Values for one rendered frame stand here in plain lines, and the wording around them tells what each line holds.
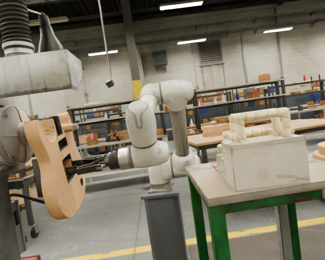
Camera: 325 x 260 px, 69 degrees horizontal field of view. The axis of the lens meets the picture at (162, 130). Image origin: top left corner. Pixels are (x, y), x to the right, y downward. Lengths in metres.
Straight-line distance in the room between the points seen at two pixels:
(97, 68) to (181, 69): 4.26
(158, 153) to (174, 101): 0.54
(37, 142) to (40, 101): 12.41
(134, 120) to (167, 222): 1.10
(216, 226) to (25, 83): 0.86
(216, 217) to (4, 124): 0.87
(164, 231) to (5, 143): 1.21
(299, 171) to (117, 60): 11.85
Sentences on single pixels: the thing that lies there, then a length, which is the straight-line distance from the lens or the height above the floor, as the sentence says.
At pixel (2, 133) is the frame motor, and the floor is 1.26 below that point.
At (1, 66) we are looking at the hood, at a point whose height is 1.49.
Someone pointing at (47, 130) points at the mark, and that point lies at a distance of 1.00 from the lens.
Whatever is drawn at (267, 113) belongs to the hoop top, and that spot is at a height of 1.20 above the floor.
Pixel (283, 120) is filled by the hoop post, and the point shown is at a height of 1.16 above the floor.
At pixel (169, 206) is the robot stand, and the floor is 0.60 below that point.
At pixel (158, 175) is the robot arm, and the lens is 1.74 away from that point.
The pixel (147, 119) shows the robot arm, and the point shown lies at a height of 1.24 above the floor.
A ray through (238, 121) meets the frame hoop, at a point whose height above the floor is 1.18.
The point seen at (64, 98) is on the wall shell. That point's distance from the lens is 12.84.
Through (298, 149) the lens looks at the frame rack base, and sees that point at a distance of 0.98.
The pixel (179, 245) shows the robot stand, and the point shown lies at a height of 0.31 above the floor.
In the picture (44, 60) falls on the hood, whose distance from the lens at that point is 0.97.
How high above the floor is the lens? 1.24
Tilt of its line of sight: 3 degrees down
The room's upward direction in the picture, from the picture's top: 8 degrees counter-clockwise
